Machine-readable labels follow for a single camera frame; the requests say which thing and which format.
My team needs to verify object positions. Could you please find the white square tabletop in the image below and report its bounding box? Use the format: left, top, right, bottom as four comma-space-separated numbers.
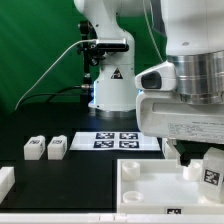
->
117, 159, 224, 215

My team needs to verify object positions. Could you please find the white sheet with tags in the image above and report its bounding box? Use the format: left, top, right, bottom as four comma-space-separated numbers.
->
70, 132, 160, 151

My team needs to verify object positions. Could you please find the silver camera on stand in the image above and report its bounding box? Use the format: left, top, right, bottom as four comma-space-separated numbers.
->
96, 38, 129, 52

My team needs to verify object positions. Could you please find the white camera cable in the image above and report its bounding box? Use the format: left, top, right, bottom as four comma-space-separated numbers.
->
14, 39, 98, 111

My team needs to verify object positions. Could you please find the black base cable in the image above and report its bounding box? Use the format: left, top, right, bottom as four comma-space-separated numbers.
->
19, 84, 94, 107

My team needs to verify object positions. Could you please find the white obstacle fence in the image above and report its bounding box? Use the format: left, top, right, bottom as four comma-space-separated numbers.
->
0, 166, 224, 224

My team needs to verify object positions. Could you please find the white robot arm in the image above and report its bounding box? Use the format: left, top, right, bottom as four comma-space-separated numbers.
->
74, 0, 224, 165

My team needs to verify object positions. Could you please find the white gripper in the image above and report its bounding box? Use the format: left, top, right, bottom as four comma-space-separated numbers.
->
136, 91, 224, 166

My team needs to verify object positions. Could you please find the thin white hanging cable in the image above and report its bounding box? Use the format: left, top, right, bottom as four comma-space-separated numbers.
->
142, 0, 165, 63

